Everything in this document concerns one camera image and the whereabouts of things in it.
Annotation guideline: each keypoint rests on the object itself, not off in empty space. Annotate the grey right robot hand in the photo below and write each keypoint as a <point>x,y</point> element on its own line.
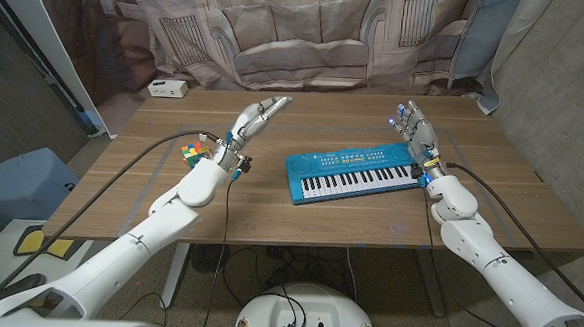
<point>421,137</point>

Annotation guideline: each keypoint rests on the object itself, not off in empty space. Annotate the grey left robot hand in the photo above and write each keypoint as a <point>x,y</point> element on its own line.
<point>246,131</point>

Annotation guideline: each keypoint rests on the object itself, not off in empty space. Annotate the blue toy piano keyboard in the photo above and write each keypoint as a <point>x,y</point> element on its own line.
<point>336,183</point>

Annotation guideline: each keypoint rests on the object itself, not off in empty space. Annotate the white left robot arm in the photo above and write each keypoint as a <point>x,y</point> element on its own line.
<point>127,255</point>

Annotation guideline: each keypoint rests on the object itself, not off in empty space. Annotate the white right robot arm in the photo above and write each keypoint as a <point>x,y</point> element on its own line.
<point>506,280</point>

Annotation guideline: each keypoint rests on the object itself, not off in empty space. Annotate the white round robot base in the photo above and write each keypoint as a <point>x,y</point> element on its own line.
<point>274,308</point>

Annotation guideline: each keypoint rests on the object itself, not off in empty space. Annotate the multicoloured rubik's cube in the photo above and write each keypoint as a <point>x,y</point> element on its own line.
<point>193,154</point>

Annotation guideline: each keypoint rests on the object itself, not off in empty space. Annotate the white power strip box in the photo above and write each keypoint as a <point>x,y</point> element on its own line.
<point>168,88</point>

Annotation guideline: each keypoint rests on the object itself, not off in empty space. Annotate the printed sofa room backdrop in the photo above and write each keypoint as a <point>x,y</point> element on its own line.
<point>299,33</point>

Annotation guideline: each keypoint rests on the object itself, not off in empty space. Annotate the black round floor fan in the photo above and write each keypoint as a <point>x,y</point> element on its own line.
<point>209,258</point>

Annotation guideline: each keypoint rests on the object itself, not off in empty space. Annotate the grey table leg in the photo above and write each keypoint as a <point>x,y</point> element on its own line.
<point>431,286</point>

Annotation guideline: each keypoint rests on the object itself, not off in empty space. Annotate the white table leg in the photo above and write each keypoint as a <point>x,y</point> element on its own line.
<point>175,272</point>

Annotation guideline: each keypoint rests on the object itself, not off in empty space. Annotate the blue-grey plastic bin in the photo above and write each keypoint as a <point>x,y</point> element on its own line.
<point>20,184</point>

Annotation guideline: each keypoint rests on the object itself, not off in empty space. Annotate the yellow and black floor pad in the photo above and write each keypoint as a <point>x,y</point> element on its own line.
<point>32,242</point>

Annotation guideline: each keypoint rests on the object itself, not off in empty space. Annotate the white slanted partition post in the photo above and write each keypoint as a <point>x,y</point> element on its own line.
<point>34,25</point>

